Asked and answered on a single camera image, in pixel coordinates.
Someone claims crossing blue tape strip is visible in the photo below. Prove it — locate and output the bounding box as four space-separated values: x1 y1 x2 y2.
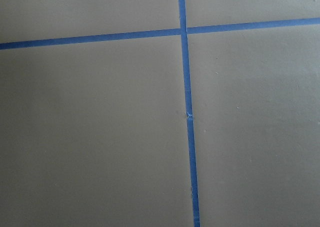
0 17 320 50

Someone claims long blue tape strip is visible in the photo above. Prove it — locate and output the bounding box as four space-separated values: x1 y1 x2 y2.
178 0 201 227

